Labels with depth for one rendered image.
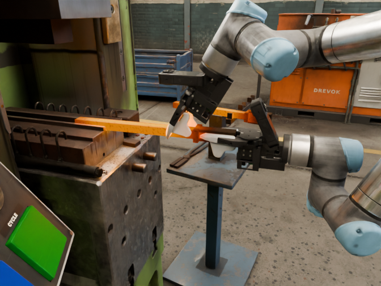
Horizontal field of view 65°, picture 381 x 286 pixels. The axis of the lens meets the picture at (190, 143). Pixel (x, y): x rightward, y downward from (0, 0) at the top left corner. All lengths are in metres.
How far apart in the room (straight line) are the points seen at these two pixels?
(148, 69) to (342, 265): 3.58
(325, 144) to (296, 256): 1.28
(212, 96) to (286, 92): 3.50
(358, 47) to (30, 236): 0.57
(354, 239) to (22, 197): 0.56
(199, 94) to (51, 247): 0.43
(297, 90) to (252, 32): 3.58
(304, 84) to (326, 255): 2.60
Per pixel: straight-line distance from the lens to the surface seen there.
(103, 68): 1.09
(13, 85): 1.27
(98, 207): 0.79
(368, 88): 4.21
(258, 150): 0.71
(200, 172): 1.24
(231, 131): 0.73
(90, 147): 0.80
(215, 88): 0.69
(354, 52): 0.61
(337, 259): 2.00
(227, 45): 0.65
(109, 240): 0.85
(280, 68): 0.58
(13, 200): 0.46
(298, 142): 0.71
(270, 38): 0.58
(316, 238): 2.08
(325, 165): 0.73
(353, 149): 0.73
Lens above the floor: 1.29
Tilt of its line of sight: 24 degrees down
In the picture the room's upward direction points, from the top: straight up
